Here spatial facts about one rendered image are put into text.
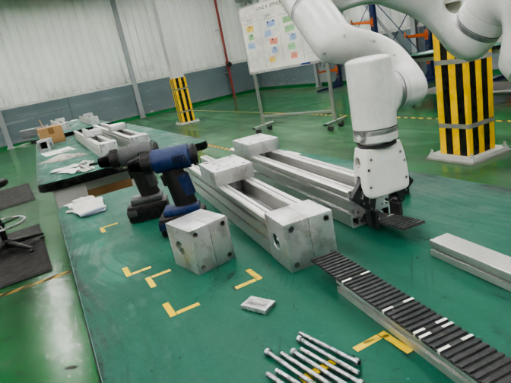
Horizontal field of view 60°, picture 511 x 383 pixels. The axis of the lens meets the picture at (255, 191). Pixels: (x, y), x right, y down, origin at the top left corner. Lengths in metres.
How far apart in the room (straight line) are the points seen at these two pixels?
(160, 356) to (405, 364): 0.34
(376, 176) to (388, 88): 0.16
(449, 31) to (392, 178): 0.49
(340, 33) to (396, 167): 0.28
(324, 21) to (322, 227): 0.41
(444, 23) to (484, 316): 0.78
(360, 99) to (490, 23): 0.48
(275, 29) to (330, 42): 5.95
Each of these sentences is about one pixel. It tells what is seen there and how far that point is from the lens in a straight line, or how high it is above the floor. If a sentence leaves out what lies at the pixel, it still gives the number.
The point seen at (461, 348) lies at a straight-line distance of 0.57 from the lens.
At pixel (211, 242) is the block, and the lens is 0.89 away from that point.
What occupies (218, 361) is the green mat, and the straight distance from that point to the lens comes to 0.65.
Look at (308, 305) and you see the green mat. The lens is 0.72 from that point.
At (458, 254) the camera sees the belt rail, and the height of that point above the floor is 0.81.
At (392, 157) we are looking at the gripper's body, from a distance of 0.89.
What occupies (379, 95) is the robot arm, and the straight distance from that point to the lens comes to 0.84.
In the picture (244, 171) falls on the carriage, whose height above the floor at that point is 0.89.
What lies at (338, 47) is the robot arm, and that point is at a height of 1.15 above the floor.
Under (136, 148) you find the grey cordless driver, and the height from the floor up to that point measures 0.99.
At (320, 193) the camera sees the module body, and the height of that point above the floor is 0.83.
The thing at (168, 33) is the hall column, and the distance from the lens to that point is 11.07.
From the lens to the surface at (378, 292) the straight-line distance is 0.67.
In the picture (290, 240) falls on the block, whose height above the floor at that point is 0.84.
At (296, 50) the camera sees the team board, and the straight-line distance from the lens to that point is 6.66.
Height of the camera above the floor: 1.16
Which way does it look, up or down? 16 degrees down
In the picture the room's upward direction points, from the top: 11 degrees counter-clockwise
